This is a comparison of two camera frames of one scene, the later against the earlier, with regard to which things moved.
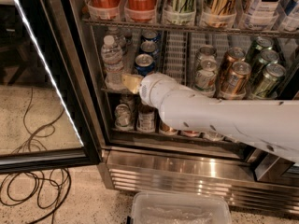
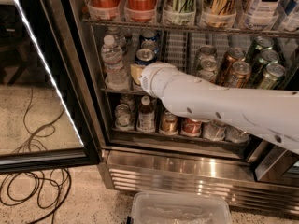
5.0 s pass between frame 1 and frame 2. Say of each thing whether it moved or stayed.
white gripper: moved
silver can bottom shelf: stayed
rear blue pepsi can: stayed
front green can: stayed
